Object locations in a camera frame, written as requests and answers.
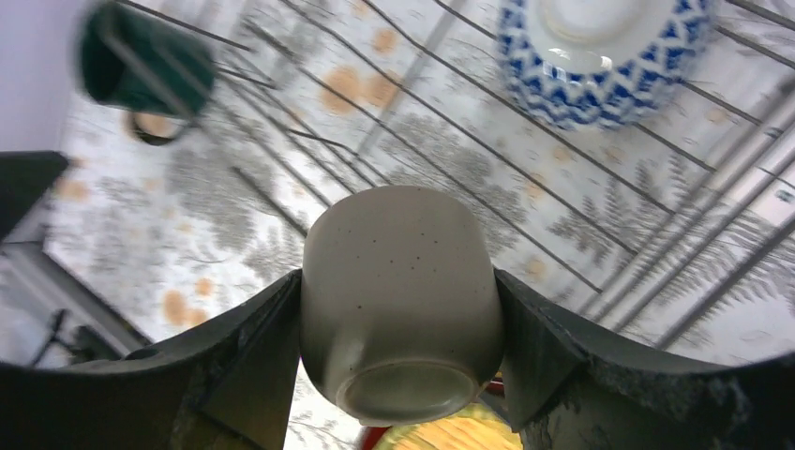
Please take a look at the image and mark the beige mug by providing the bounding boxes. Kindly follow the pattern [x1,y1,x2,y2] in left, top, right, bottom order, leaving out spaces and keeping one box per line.
[300,186,505,427]

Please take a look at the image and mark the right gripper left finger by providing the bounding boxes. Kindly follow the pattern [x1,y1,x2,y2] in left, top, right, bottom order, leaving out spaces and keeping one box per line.
[1,271,301,449]

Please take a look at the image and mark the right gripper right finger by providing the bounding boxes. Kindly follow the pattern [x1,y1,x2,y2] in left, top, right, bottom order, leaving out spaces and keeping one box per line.
[495,270,794,449]

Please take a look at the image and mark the yellow woven bamboo tray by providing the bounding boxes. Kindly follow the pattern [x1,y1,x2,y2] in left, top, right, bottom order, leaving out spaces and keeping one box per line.
[372,403,523,450]

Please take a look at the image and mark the blue white patterned bowl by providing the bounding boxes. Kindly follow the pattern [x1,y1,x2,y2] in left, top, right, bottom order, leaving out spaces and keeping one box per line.
[495,0,719,130]

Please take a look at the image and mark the black wire dish rack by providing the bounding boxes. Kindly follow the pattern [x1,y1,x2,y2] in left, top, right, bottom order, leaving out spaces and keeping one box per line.
[112,0,795,353]

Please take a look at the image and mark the floral tablecloth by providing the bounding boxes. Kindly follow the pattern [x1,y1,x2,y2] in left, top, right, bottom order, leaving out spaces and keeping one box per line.
[43,0,795,450]

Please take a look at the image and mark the beige plate dark red rim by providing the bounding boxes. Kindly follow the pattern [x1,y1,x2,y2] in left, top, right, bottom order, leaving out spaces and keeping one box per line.
[354,377,508,450]

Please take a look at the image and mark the dark green mug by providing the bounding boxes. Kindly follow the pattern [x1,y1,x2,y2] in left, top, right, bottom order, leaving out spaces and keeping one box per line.
[76,1,217,146]

